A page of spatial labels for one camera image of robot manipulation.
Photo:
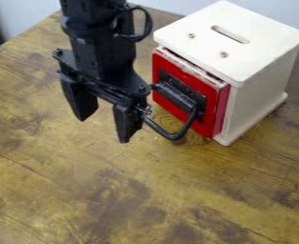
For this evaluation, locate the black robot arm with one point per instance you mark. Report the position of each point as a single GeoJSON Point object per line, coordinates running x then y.
{"type": "Point", "coordinates": [94, 17]}

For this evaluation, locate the white wooden box cabinet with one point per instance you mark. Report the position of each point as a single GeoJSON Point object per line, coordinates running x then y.
{"type": "Point", "coordinates": [244, 48]}

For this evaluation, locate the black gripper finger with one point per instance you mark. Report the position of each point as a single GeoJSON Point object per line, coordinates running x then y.
{"type": "Point", "coordinates": [128, 121]}
{"type": "Point", "coordinates": [81, 101]}

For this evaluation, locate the black drawer handle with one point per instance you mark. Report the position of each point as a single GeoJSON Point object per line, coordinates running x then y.
{"type": "Point", "coordinates": [178, 98]}

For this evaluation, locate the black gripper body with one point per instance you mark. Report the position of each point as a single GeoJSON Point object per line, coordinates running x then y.
{"type": "Point", "coordinates": [98, 62]}

